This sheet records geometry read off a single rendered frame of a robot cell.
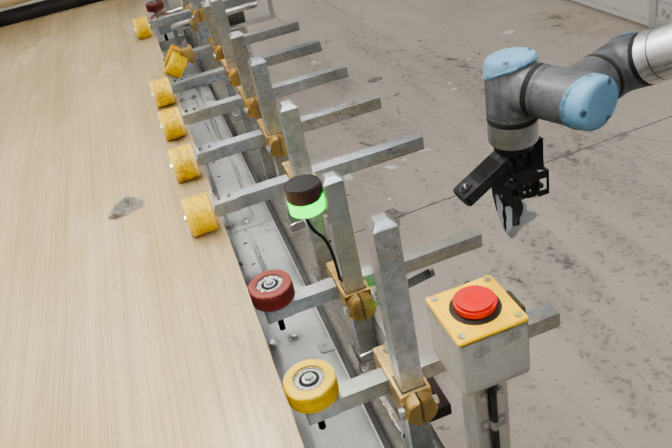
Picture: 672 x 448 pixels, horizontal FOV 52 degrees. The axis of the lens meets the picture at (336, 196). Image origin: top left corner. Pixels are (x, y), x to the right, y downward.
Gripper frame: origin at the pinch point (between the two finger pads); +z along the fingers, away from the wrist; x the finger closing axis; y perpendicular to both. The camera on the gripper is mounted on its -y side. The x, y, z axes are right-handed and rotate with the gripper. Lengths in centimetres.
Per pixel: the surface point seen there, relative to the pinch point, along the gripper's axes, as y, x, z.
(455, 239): -11.3, -0.5, -3.3
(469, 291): -34, -54, -40
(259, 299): -50, -3, -7
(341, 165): -24.7, 23.4, -12.7
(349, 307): -35.8, -7.9, -2.9
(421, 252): -18.6, -0.7, -3.3
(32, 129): -95, 111, -7
